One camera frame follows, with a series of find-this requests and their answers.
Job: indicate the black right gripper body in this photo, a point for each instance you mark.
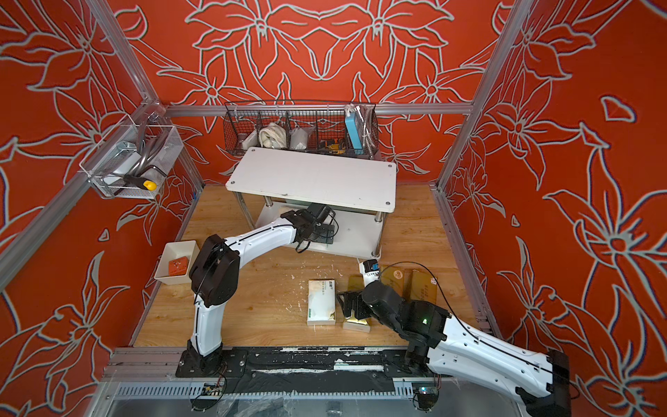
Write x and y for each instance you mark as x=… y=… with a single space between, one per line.
x=363 y=308

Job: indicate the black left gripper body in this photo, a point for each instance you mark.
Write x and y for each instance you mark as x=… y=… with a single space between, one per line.
x=321 y=234

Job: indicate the gold tissue pack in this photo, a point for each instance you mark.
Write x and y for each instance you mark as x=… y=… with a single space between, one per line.
x=355 y=322
x=395 y=278
x=422 y=287

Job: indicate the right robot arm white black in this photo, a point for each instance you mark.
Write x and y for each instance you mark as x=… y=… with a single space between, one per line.
x=441 y=344

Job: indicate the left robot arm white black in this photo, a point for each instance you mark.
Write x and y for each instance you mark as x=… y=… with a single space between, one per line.
x=215 y=275

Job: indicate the white two-tier shelf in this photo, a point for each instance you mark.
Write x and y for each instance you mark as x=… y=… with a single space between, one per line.
x=269 y=182

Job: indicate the white cup in basket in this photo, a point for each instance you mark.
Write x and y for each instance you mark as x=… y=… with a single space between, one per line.
x=299 y=138

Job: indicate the white cloth roll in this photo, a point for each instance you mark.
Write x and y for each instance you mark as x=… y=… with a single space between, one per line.
x=273 y=137

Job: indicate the blue box in basket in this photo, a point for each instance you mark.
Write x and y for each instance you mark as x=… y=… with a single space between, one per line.
x=353 y=125

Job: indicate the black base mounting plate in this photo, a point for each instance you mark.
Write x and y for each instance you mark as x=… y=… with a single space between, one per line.
x=239 y=361

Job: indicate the orange block in tray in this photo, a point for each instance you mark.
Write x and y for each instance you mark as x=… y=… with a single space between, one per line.
x=178 y=266

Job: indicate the white square tray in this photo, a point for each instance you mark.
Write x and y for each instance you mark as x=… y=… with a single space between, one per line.
x=172 y=251

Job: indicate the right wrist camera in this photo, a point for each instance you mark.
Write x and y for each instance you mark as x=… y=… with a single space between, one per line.
x=370 y=271

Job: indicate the black wire basket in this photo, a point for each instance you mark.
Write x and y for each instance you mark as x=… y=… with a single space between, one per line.
x=315 y=127

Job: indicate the yellow handled tool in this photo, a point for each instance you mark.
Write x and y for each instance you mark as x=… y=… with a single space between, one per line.
x=132 y=186

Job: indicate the clear plastic wall bin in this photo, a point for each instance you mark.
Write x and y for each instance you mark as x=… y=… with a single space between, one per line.
x=146 y=149

